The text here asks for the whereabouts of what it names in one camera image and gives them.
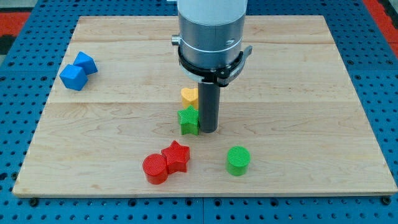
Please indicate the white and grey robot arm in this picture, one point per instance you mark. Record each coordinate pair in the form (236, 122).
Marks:
(209, 40)

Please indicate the green star block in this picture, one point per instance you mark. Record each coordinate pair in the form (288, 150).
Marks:
(188, 120)

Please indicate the red star block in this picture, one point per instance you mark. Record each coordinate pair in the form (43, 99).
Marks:
(177, 157)

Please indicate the yellow heart block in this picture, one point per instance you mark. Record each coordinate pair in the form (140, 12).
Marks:
(189, 97)

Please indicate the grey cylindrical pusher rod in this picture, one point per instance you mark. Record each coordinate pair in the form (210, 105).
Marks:
(208, 107)

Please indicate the green cylinder block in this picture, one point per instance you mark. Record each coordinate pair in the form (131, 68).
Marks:
(237, 160)

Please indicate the red cylinder block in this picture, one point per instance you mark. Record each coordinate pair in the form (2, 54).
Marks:
(155, 169)

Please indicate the wooden board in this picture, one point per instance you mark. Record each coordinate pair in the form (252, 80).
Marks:
(294, 108)

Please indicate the blue cube block rear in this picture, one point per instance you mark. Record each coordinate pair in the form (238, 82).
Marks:
(86, 62)

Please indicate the blue cube block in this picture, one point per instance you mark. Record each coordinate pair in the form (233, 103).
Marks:
(86, 62)
(73, 77)

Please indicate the blue cube block front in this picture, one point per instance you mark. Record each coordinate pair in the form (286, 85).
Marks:
(73, 77)

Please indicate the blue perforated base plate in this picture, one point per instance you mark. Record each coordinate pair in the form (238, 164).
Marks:
(30, 67)

